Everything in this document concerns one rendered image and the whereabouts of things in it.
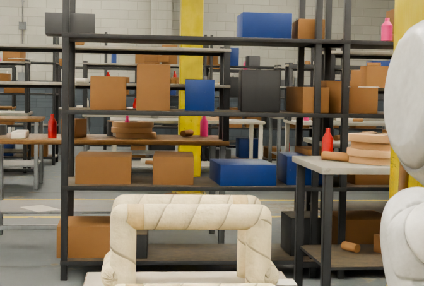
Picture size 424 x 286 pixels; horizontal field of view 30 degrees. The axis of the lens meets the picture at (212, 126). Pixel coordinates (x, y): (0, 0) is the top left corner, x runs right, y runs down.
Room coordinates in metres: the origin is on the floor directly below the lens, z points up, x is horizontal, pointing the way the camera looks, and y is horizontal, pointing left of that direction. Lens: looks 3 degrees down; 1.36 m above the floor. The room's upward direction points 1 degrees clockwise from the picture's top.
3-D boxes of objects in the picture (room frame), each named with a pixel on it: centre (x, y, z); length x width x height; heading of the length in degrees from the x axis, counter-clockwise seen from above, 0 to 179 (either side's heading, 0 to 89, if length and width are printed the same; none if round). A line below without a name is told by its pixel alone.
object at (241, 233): (1.06, -0.05, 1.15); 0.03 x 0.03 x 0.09
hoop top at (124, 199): (1.05, 0.03, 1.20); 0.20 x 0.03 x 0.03; 95
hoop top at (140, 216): (0.97, 0.02, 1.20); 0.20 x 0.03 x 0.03; 95
